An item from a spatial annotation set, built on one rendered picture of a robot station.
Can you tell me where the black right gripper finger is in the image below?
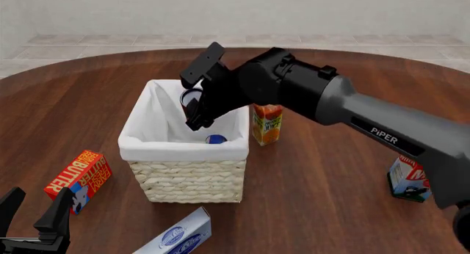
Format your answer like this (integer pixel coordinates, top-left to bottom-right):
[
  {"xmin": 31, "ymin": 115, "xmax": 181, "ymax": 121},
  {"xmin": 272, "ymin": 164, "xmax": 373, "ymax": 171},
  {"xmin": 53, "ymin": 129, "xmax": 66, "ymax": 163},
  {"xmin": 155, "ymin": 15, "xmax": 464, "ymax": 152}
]
[{"xmin": 184, "ymin": 97, "xmax": 215, "ymax": 132}]

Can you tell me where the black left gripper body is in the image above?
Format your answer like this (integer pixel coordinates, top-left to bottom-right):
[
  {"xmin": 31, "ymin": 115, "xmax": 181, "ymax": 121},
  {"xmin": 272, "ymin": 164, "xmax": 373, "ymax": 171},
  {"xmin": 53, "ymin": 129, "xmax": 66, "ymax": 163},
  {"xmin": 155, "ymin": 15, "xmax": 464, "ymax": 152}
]
[{"xmin": 0, "ymin": 235, "xmax": 71, "ymax": 254}]

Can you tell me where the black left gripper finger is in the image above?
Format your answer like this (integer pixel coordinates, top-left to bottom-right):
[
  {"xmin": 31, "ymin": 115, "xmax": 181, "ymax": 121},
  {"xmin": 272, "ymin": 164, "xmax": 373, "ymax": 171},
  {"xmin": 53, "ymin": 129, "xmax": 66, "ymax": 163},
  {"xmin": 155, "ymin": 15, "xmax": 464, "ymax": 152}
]
[
  {"xmin": 33, "ymin": 186, "xmax": 75, "ymax": 240},
  {"xmin": 0, "ymin": 186, "xmax": 27, "ymax": 239}
]

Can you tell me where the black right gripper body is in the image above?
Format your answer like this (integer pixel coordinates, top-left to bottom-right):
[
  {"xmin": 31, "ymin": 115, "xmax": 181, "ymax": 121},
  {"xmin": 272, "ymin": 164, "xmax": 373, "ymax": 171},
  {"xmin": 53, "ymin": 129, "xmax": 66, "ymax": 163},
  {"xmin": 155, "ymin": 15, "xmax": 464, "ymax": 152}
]
[{"xmin": 199, "ymin": 62, "xmax": 255, "ymax": 122}]

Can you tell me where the blue alphabet soup tin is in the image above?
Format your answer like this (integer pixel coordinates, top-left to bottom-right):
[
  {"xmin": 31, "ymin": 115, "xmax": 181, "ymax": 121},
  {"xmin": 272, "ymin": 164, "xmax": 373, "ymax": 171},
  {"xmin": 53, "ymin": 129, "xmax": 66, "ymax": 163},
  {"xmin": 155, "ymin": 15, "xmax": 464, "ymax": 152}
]
[{"xmin": 204, "ymin": 134, "xmax": 229, "ymax": 145}]

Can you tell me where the woven basket with white liner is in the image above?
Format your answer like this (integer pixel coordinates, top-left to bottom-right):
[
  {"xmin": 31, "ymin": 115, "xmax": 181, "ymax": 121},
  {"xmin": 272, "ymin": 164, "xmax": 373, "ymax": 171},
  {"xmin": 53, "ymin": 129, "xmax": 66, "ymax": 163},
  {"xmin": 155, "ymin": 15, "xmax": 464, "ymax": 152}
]
[{"xmin": 117, "ymin": 79, "xmax": 251, "ymax": 204}]

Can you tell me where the black flat plate on stalk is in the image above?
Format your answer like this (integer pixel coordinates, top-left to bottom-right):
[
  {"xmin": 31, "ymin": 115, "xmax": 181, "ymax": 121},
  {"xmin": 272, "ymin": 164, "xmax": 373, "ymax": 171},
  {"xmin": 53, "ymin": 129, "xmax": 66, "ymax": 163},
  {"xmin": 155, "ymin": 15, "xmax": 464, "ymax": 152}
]
[{"xmin": 178, "ymin": 41, "xmax": 226, "ymax": 87}]

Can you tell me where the red butter box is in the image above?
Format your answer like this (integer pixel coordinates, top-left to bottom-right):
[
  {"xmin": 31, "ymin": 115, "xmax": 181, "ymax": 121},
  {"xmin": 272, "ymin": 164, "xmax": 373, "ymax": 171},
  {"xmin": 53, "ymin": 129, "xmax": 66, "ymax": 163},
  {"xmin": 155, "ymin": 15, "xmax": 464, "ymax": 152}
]
[{"xmin": 43, "ymin": 149, "xmax": 113, "ymax": 216}]

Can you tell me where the orange juice carton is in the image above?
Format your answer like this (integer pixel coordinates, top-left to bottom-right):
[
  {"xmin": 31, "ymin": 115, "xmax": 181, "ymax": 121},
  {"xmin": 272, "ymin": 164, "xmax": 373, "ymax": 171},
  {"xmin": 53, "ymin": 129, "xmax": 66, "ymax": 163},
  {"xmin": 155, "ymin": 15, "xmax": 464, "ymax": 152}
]
[{"xmin": 251, "ymin": 102, "xmax": 284, "ymax": 147}]

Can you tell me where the white and blue cream cheese box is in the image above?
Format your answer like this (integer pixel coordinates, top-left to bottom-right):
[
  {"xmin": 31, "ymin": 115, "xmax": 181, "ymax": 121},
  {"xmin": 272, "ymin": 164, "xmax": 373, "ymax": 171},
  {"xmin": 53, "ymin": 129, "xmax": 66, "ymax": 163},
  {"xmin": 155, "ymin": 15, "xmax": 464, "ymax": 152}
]
[{"xmin": 131, "ymin": 206, "xmax": 213, "ymax": 254}]

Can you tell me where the red and white milk carton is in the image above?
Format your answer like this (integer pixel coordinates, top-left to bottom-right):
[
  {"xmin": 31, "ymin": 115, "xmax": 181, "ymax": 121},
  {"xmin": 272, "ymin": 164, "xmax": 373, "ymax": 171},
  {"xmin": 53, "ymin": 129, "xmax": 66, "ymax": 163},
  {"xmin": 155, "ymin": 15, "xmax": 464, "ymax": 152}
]
[{"xmin": 386, "ymin": 154, "xmax": 433, "ymax": 203}]

